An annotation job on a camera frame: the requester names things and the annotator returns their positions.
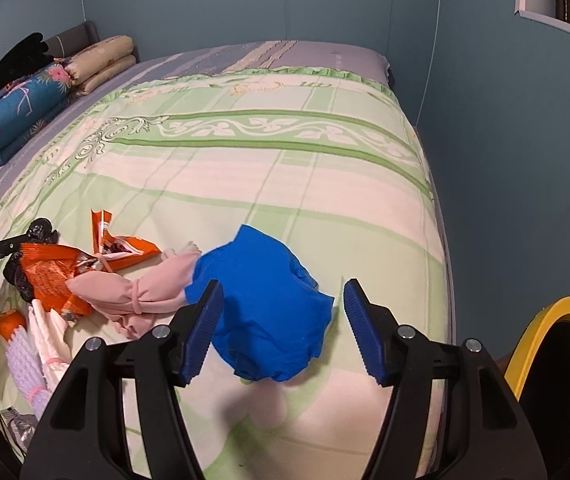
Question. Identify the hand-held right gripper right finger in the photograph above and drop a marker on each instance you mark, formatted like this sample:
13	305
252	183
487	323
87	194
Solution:
362	330

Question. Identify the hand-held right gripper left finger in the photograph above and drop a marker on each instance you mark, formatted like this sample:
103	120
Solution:
205	330

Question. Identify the orange mandarin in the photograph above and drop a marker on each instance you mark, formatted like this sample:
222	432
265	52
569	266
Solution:
9	324

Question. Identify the black sock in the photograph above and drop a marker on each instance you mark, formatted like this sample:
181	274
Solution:
40	230

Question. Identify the large orange snack wrapper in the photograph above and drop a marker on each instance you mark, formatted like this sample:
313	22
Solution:
45	270

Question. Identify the blue cloth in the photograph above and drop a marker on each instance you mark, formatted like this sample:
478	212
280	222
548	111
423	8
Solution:
265	300

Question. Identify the white pink cloth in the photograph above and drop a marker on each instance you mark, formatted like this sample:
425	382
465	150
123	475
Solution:
50	330

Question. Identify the torn orange snack wrapper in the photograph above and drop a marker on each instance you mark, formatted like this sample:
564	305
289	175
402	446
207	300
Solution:
137	246

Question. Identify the yellow-rimmed black bin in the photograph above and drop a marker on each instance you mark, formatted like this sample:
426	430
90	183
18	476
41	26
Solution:
535	332

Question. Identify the blue floral pillow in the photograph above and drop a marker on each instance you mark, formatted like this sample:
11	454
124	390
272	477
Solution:
20	110

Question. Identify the green patterned quilt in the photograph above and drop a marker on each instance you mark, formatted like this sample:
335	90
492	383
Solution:
265	170

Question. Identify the black cloth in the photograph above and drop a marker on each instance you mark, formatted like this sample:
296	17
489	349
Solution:
15	65

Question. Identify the beige floral pillow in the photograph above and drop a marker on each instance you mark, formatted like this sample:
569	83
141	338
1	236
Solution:
110	74
100	52

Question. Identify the bed with purple sheet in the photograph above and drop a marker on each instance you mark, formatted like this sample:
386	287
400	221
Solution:
215	57

